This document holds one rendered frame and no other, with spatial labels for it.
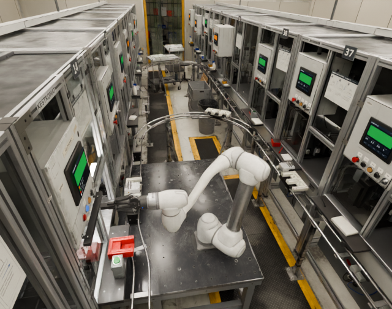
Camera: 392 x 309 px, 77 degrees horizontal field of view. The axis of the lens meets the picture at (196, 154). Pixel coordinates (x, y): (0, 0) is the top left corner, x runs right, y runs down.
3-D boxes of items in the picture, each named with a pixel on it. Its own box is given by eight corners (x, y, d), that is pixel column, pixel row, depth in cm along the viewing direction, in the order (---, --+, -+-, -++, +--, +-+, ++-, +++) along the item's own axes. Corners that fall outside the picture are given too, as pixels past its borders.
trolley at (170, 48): (187, 78, 792) (187, 46, 739) (169, 80, 777) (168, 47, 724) (180, 72, 859) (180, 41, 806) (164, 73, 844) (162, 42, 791)
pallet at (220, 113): (204, 116, 367) (204, 110, 361) (207, 113, 378) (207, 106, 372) (227, 121, 355) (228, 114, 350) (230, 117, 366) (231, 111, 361)
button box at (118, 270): (124, 277, 147) (121, 265, 140) (111, 279, 146) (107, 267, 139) (125, 265, 153) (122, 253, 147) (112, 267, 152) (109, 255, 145)
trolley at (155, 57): (154, 94, 670) (150, 56, 617) (147, 87, 712) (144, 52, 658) (183, 89, 704) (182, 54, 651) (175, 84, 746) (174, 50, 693)
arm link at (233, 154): (218, 149, 159) (235, 158, 151) (234, 139, 170) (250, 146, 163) (217, 166, 166) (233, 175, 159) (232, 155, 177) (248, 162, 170)
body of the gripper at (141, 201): (148, 202, 134) (131, 204, 133) (147, 190, 129) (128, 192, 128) (148, 213, 128) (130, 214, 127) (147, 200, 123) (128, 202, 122)
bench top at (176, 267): (263, 281, 174) (264, 278, 172) (108, 305, 159) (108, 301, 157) (215, 160, 297) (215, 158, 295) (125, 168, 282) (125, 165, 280)
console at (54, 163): (85, 249, 110) (54, 167, 85) (16, 257, 106) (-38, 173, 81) (100, 187, 145) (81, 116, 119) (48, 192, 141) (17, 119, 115)
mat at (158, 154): (184, 167, 392) (184, 167, 391) (147, 170, 383) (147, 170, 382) (164, 70, 872) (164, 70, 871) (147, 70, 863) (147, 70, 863)
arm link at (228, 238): (221, 238, 192) (245, 255, 180) (209, 247, 180) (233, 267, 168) (248, 149, 165) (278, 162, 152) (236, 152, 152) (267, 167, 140)
